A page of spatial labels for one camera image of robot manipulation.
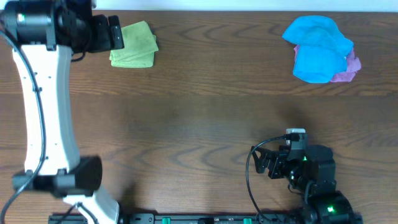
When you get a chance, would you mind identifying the green microfiber cloth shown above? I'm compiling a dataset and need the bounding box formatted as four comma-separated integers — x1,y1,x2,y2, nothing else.
109,21,159,62

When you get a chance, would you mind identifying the left black cable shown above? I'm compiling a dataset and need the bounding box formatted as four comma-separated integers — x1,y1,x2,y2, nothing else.
0,29,100,224

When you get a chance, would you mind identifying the folded green cloth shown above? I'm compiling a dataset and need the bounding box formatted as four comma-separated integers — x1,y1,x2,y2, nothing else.
109,52,155,68

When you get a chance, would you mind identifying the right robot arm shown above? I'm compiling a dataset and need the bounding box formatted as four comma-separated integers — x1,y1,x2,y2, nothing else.
248,141,363,224

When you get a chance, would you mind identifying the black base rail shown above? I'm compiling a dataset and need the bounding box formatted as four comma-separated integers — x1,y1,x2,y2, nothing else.
48,212,364,224

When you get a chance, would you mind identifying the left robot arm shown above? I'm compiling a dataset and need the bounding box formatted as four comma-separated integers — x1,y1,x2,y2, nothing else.
1,0,124,223

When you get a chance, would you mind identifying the purple cloth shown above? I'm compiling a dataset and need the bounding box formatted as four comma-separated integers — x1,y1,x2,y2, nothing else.
293,45,361,84

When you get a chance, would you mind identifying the blue cloth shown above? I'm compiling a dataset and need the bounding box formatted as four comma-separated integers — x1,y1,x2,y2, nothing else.
282,16,354,83

